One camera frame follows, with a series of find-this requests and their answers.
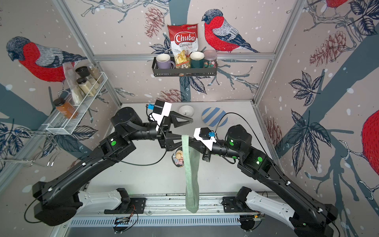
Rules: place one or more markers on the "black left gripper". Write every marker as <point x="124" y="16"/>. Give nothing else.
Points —
<point x="170" y="146"/>

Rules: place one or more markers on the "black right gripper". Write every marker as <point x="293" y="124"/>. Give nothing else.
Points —
<point x="200" y="146"/>

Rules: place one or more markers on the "green corduroy bag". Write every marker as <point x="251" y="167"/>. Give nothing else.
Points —
<point x="191" y="164"/>

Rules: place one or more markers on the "plush doll keychain decoration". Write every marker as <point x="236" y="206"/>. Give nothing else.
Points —
<point x="177" y="158"/>

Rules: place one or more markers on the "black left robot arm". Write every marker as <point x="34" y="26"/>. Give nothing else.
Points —
<point x="57" y="201"/>

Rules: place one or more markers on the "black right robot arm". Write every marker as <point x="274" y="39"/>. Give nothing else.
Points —
<point x="302" y="213"/>

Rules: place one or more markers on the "red Chuba chips bag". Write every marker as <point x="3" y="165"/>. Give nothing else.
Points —
<point x="184" y="41"/>

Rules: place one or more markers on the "clear plastic bag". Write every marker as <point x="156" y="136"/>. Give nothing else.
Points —
<point x="71" y="78"/>

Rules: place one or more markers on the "white ceramic bowl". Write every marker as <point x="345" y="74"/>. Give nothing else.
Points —
<point x="186" y="110"/>

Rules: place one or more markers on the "blue striped plate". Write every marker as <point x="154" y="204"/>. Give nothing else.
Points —
<point x="214" y="116"/>

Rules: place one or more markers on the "purple mug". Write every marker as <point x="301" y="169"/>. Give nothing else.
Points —
<point x="164" y="61"/>

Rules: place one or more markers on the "green mug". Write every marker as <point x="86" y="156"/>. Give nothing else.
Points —
<point x="197" y="59"/>

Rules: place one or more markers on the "pink lidded candy jar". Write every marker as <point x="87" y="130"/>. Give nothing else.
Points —
<point x="210" y="59"/>

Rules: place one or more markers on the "small glass spice jar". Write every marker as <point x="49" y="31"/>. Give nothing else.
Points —
<point x="94" y="71"/>

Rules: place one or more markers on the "beige spice jar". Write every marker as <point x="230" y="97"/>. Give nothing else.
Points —
<point x="86" y="87"/>

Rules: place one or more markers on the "black lid spice jar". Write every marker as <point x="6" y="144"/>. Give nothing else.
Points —
<point x="85" y="75"/>

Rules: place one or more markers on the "orange spice jar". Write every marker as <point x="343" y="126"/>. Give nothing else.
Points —
<point x="65" y="108"/>

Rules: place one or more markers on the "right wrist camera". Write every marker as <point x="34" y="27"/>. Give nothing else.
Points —
<point x="206" y="136"/>

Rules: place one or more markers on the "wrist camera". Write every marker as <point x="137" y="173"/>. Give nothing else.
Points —
<point x="206" y="136"/>
<point x="160" y="118"/>

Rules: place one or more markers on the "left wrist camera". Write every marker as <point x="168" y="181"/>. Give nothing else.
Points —
<point x="160" y="118"/>

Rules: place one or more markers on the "black wall shelf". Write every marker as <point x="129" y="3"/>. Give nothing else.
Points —
<point x="189" y="72"/>

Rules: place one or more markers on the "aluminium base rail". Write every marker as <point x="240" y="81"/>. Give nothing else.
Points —
<point x="170" y="211"/>

